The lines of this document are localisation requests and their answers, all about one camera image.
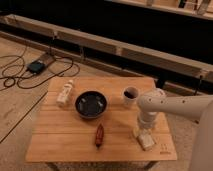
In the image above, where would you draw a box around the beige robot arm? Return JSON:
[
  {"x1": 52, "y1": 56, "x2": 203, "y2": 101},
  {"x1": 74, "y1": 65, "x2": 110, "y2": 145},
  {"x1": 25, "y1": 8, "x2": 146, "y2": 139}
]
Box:
[{"x1": 137, "y1": 88, "x2": 213, "y2": 171}]

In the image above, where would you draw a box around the black cable on floor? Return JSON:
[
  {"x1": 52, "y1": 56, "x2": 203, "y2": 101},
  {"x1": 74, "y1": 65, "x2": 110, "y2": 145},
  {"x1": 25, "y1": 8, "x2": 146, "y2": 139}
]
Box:
[{"x1": 0, "y1": 43, "x2": 81, "y2": 91}]

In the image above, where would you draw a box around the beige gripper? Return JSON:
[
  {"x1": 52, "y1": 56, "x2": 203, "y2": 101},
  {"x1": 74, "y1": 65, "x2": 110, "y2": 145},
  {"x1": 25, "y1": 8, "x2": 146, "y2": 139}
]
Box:
[{"x1": 133, "y1": 115, "x2": 156, "y2": 140}]

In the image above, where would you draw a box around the black power adapter box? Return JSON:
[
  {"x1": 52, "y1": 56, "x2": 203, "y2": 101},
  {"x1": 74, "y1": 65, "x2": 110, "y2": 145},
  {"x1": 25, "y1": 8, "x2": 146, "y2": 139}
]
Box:
[{"x1": 27, "y1": 61, "x2": 45, "y2": 74}]

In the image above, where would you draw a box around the white plastic bottle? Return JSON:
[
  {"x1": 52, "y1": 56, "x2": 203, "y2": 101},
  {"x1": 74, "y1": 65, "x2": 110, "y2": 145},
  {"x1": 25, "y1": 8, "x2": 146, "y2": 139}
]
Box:
[{"x1": 56, "y1": 80, "x2": 74, "y2": 106}]

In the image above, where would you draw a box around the white cup with dark drink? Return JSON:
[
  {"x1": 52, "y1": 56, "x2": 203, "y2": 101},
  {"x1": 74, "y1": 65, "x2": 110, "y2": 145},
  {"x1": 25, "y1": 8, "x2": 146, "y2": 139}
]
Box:
[{"x1": 123, "y1": 87, "x2": 139, "y2": 108}]

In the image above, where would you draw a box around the wooden table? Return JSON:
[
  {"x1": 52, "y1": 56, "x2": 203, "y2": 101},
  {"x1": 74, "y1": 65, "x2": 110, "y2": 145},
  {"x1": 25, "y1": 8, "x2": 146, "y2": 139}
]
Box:
[{"x1": 26, "y1": 77, "x2": 177, "y2": 163}]

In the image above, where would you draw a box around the long wooden floor beam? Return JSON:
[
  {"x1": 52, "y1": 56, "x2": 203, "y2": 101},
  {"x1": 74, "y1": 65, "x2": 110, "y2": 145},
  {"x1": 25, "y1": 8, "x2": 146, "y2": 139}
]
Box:
[{"x1": 0, "y1": 15, "x2": 213, "y2": 83}]

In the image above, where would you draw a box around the dark ceramic bowl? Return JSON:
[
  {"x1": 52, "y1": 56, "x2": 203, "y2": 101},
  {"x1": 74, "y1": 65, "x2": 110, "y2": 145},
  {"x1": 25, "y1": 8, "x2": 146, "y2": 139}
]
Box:
[{"x1": 75, "y1": 91, "x2": 107, "y2": 119}]

